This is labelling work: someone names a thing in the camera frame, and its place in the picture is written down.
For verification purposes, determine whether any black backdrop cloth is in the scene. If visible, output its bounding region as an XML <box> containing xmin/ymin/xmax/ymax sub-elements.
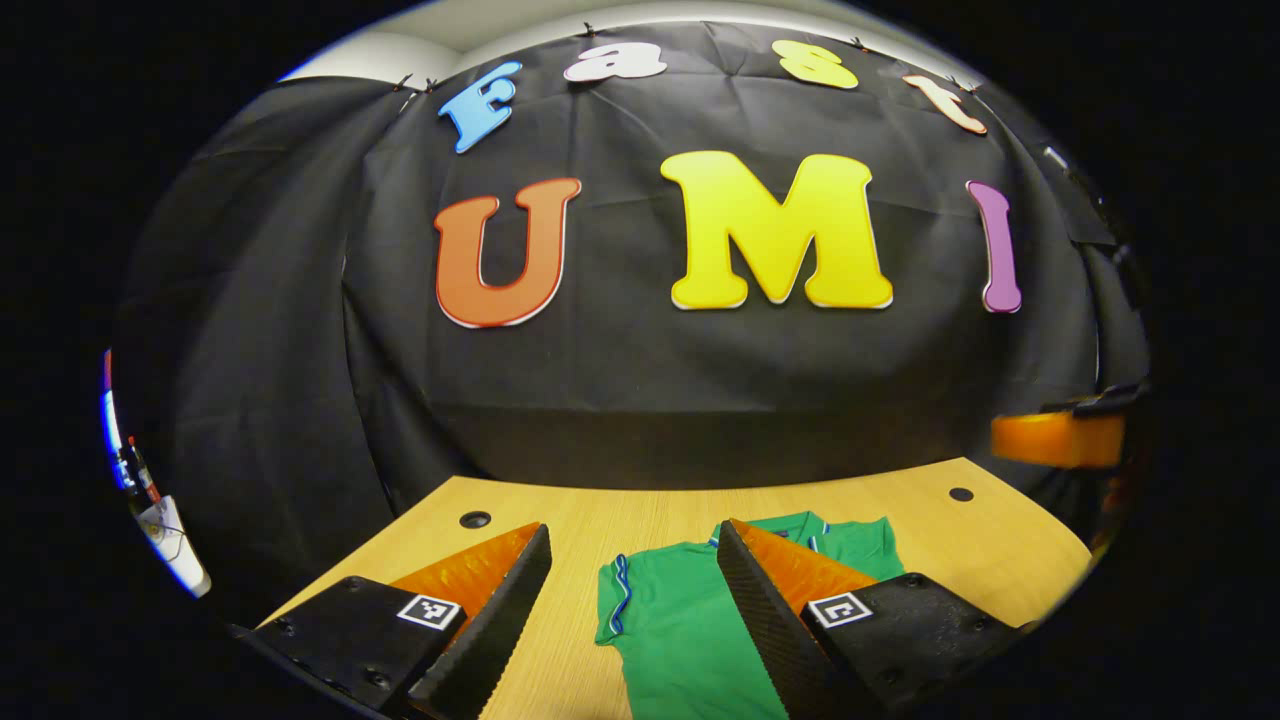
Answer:
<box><xmin>112</xmin><ymin>20</ymin><xmax>1151</xmax><ymax>621</ymax></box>

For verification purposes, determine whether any green T-shirt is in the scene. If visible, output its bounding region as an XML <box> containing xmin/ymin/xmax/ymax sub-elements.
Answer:
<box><xmin>595</xmin><ymin>511</ymin><xmax>906</xmax><ymax>720</ymax></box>

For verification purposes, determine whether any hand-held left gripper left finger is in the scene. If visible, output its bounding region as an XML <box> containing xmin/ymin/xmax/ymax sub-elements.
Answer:
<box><xmin>230</xmin><ymin>520</ymin><xmax>553</xmax><ymax>720</ymax></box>

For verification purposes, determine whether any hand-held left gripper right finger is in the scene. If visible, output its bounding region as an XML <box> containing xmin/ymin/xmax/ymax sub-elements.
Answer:
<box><xmin>716</xmin><ymin>518</ymin><xmax>1036</xmax><ymax>720</ymax></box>

